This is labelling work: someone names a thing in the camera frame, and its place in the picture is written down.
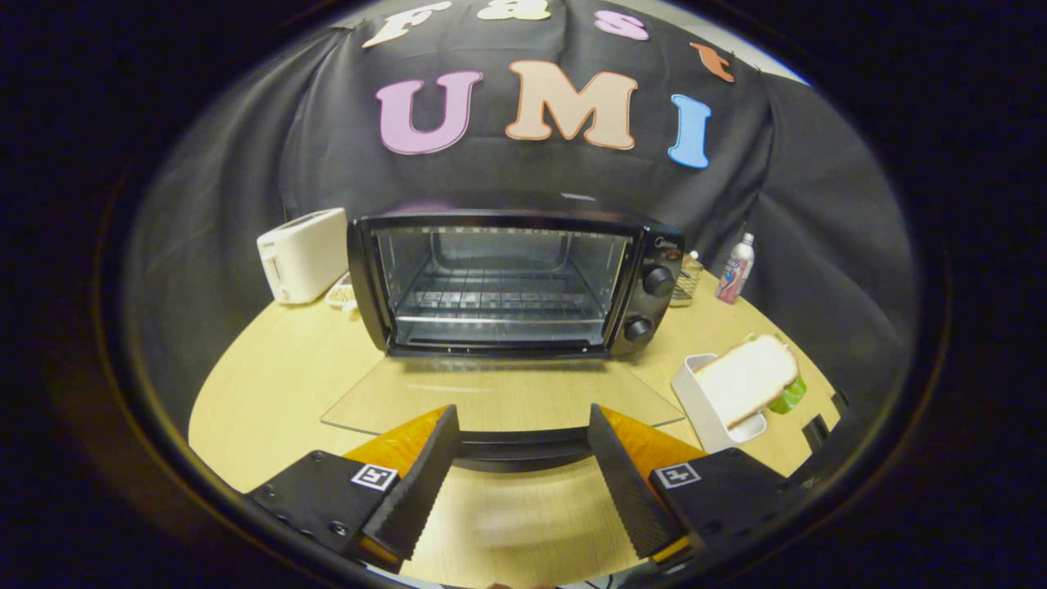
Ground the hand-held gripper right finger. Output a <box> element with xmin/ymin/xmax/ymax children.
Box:
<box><xmin>587</xmin><ymin>403</ymin><xmax>807</xmax><ymax>567</ymax></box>

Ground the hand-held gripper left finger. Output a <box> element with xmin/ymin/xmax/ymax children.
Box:
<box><xmin>244</xmin><ymin>404</ymin><xmax>461</xmax><ymax>573</ymax></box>

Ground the lettuce bread sandwich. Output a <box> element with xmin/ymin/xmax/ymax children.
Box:
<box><xmin>694</xmin><ymin>331</ymin><xmax>808</xmax><ymax>430</ymax></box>

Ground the black toaster oven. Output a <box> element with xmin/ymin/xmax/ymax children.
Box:
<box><xmin>321</xmin><ymin>209</ymin><xmax>686</xmax><ymax>474</ymax></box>

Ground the white bread toaster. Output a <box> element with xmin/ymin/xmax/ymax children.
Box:
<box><xmin>256</xmin><ymin>207</ymin><xmax>349</xmax><ymax>306</ymax></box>

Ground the white plastic tray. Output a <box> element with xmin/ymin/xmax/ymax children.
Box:
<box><xmin>671</xmin><ymin>353</ymin><xmax>770</xmax><ymax>455</ymax></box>

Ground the small white dish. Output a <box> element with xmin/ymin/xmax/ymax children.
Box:
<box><xmin>325</xmin><ymin>272</ymin><xmax>361</xmax><ymax>312</ymax></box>

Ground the pink white spray bottle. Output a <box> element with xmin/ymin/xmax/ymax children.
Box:
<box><xmin>716</xmin><ymin>232</ymin><xmax>756</xmax><ymax>305</ymax></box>

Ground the black backdrop cloth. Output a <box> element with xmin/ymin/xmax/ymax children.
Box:
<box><xmin>123</xmin><ymin>0</ymin><xmax>917</xmax><ymax>426</ymax></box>

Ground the small wire mesh basket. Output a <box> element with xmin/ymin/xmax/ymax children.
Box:
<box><xmin>669</xmin><ymin>250</ymin><xmax>704</xmax><ymax>308</ymax></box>

